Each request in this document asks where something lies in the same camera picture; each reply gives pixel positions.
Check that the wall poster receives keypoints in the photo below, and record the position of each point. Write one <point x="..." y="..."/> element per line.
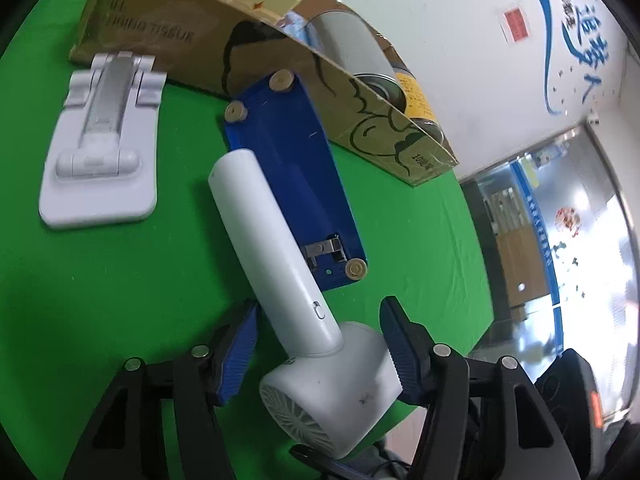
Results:
<point x="575" y="35"/>

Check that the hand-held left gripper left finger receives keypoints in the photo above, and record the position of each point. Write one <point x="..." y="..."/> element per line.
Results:
<point x="237" y="355"/>

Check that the white hair dryer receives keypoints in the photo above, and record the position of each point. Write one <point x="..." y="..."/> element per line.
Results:
<point x="270" y="240"/>

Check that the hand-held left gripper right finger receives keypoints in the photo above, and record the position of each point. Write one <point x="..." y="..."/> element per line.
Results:
<point x="400" y="350"/>

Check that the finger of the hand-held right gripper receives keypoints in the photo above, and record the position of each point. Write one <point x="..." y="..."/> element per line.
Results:
<point x="330" y="467"/>

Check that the red wall sign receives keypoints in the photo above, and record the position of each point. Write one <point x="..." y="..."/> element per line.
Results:
<point x="515" y="24"/>

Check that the yellow label can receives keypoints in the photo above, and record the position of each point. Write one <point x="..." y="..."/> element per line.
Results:
<point x="415" y="97"/>

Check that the glass partition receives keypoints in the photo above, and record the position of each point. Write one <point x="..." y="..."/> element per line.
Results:
<point x="550" y="260"/>

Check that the brown cardboard box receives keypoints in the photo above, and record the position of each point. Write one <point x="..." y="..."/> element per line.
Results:
<point x="165" y="45"/>

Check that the light blue packet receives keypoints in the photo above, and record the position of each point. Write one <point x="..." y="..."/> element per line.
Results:
<point x="300" y="27"/>

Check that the white folding phone stand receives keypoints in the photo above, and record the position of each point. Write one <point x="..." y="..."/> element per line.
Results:
<point x="95" y="195"/>

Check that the blue scale with beige feet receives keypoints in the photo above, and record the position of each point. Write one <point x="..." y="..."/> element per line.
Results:
<point x="290" y="160"/>

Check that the silver metal can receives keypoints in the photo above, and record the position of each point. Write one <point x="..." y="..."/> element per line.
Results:
<point x="350" y="45"/>

